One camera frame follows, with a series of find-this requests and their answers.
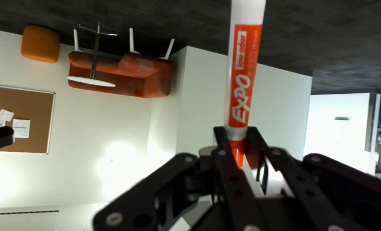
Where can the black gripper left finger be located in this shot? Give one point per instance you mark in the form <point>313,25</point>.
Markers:
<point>160,200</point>

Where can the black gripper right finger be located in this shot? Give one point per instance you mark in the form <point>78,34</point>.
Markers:
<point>333,196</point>

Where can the orange white Expo marker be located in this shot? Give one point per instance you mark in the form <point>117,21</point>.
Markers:
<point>244,47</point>

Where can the red lounge sofa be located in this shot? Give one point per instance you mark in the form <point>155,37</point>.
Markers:
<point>132,74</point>

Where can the small round white side table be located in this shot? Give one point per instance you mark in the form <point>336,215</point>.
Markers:
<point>91,79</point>

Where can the cork bulletin board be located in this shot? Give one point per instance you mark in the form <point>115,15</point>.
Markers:
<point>28,112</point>

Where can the orange round ottoman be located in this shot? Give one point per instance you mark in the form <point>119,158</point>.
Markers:
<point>40,44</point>

